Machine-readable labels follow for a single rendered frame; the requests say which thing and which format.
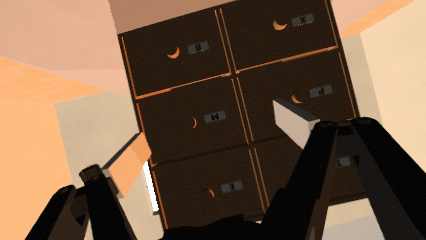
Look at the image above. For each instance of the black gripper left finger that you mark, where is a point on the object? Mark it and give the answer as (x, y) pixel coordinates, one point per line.
(66, 216)

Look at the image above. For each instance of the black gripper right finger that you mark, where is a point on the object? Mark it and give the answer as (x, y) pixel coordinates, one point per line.
(394, 183)

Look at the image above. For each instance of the dark brown drawer front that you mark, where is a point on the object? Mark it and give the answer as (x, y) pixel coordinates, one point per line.
(196, 55)
(227, 181)
(256, 39)
(192, 122)
(324, 95)
(277, 161)

